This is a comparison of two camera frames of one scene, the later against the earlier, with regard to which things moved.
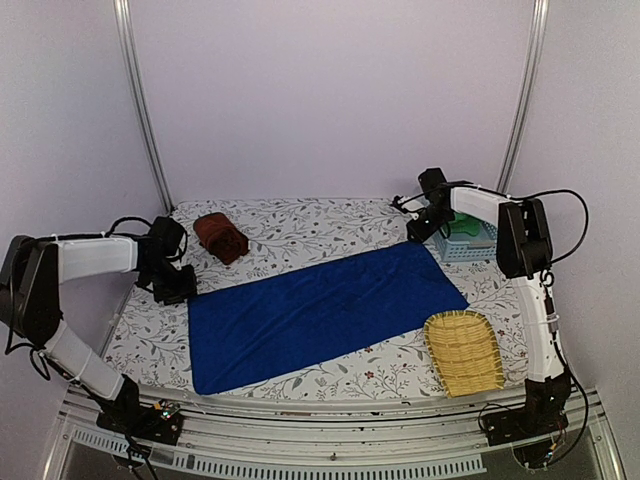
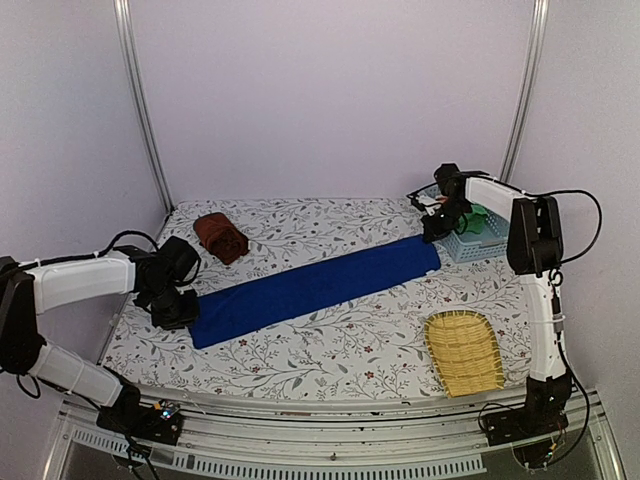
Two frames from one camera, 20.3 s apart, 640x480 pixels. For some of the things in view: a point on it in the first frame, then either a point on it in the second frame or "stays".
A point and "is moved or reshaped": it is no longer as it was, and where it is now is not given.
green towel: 465,224 stays
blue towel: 242,333 is moved or reshaped
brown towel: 218,235 stays
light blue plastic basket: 462,246 stays
